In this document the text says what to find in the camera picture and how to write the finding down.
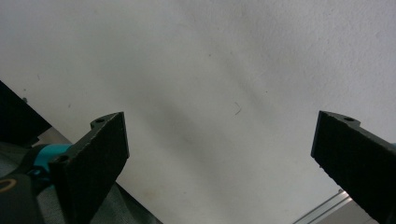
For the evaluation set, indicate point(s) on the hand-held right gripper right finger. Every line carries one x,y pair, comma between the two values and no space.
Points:
358,161

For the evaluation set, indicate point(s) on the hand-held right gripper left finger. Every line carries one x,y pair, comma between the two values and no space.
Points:
93,161

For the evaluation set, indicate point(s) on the aluminium frame rail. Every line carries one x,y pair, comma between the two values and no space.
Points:
327,207

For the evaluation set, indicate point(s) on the black panel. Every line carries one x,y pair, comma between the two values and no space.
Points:
18,121

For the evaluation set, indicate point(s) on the teal and black device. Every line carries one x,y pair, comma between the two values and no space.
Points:
46,155

